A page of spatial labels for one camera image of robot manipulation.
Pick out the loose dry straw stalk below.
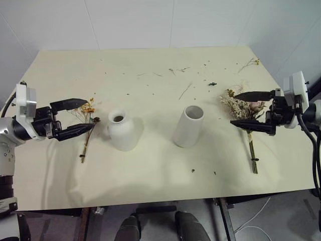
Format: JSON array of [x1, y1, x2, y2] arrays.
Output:
[[179, 81, 194, 100]]

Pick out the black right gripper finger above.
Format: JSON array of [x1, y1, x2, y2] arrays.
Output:
[[233, 91, 273, 102], [230, 119, 277, 137]]

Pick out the cream tablecloth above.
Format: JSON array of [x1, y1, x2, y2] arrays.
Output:
[[12, 46, 321, 212]]

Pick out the loose thin dry twigs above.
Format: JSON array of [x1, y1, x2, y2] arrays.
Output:
[[168, 66, 192, 76]]

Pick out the rusty metal table leg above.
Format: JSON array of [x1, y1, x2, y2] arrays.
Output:
[[77, 206, 91, 241]]

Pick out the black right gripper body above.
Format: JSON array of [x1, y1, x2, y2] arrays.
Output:
[[265, 88, 298, 136]]

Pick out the large beige dried flower bouquet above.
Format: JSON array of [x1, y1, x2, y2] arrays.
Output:
[[219, 79, 268, 175]]

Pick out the black metal table leg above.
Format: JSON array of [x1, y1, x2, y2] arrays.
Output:
[[214, 197, 237, 241]]

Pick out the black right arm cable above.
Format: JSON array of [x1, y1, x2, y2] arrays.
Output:
[[295, 96, 321, 201]]

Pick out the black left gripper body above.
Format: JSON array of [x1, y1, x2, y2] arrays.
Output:
[[32, 106, 64, 140]]

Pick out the small yellow dried flower bunch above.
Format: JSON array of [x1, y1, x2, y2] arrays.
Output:
[[71, 97, 101, 164]]

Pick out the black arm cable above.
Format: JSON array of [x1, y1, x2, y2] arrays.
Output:
[[295, 96, 321, 201], [0, 93, 19, 118]]

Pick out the dark rounded shape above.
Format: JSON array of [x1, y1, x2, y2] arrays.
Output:
[[174, 211, 212, 241], [114, 215, 141, 241]]

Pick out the loose yellow flower sprig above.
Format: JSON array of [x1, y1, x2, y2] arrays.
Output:
[[237, 58, 260, 74]]

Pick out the white cylinder ceramic vase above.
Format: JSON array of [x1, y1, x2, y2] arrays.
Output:
[[173, 105, 205, 148]]

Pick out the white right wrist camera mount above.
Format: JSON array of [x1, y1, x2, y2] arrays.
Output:
[[282, 71, 309, 129]]

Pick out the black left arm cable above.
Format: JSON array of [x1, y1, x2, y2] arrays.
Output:
[[0, 93, 19, 118]]

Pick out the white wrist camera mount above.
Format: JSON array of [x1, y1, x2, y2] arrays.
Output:
[[282, 71, 309, 129], [15, 83, 38, 126]]

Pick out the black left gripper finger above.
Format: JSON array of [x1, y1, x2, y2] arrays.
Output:
[[50, 98, 89, 115], [53, 124, 95, 142]]

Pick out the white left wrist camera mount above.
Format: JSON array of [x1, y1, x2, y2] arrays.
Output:
[[15, 83, 38, 126]]

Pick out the white floor cable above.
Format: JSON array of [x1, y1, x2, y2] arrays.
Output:
[[233, 196, 272, 233]]

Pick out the white narrow-neck ceramic vase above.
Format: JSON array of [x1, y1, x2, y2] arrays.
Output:
[[107, 109, 138, 152]]

